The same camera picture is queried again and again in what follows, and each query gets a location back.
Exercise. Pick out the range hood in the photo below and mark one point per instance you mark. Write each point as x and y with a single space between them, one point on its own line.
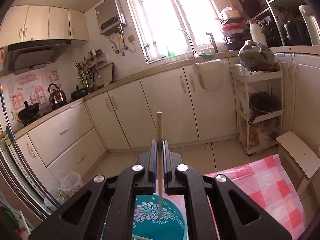
31 55

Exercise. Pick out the wall water heater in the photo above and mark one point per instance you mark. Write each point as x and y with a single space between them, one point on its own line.
110 16

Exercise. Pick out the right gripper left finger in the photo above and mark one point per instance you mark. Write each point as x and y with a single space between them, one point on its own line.
104 207

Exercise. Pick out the black wok on stove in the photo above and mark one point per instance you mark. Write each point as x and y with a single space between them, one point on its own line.
29 114

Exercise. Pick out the black pot on counter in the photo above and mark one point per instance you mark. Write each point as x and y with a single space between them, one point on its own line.
79 93

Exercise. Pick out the beige wooden chopstick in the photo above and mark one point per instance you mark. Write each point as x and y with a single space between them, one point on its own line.
160 160

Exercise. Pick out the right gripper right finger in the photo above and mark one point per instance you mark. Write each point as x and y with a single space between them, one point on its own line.
215 207

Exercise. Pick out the teal perforated plastic basket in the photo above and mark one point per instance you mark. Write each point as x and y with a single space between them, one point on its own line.
152 222

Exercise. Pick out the stacked bowls and pots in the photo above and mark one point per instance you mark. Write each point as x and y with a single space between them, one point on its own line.
234 28

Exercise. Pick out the white thermos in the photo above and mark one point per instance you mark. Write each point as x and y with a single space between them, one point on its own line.
256 30

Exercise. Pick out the green plastic bag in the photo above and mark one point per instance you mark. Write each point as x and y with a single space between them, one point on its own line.
256 56

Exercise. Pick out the steel kettle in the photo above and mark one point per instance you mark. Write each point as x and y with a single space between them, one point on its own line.
57 96

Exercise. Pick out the white rolling rack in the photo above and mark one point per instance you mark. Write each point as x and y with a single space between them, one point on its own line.
261 135

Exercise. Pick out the clear floral waste bin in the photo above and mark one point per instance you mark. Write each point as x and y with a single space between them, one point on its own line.
71 184

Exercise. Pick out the pink checkered tablecloth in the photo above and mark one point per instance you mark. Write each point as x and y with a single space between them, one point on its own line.
266 182

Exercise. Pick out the white wooden stool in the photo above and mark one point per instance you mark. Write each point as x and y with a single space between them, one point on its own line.
303 157

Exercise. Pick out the black pan on rack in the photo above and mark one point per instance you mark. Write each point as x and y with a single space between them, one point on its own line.
262 103

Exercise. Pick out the kitchen faucet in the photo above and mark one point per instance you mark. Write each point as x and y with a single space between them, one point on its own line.
195 54

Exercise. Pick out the utensil holder rack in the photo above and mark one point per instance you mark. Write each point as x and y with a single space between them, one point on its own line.
89 66

